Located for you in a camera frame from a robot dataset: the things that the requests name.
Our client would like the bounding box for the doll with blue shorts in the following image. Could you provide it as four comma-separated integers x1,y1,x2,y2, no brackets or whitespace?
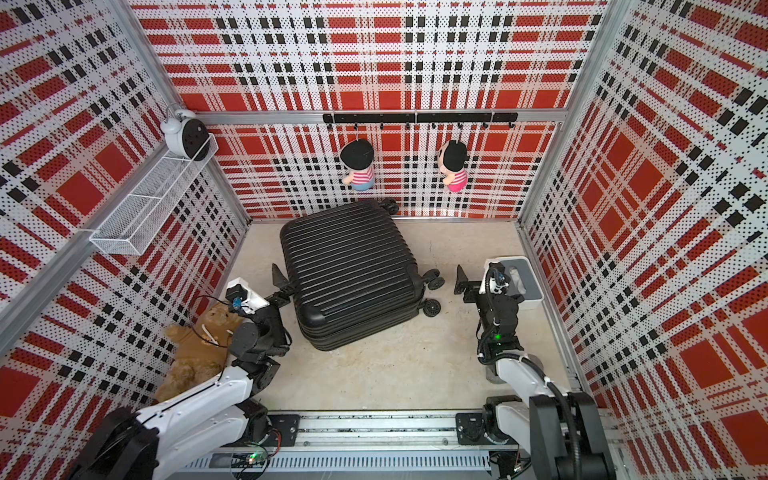
339,138,375,191

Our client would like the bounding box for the black ribbed hard suitcase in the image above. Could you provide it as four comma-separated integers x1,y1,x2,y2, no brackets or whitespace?
280,199,445,351

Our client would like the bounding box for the black wall hook rail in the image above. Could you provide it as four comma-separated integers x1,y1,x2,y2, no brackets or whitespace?
322,112,520,126

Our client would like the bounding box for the white wire mesh shelf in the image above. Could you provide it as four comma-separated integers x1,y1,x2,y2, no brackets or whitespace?
89,134,218,256

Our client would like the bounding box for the green circuit board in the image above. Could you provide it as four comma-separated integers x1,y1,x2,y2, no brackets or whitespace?
230,445,272,473

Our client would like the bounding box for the brown teddy bear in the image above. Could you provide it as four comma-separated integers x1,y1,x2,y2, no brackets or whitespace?
155,303,243,403

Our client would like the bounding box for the white grey tissue box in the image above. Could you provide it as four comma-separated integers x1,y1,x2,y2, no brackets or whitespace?
496,256,543,310

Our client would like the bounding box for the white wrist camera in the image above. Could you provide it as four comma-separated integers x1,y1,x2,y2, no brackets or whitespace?
482,262,510,295
225,277,269,318

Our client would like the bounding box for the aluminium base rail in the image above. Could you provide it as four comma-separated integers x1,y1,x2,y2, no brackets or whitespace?
176,406,519,479

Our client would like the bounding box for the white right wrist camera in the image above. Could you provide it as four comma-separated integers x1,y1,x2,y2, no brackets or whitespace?
482,262,510,295

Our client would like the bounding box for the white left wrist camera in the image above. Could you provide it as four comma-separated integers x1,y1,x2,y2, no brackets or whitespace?
225,277,269,318

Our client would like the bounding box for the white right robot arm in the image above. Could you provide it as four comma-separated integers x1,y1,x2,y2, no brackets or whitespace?
454,257,617,479

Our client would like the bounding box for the white alarm clock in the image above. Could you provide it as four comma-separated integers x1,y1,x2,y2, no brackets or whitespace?
160,109,210,161

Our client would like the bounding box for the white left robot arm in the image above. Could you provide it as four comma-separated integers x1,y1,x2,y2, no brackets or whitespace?
67,266,295,479

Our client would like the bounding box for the doll with pink skirt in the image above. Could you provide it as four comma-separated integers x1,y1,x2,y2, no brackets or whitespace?
438,140,468,193

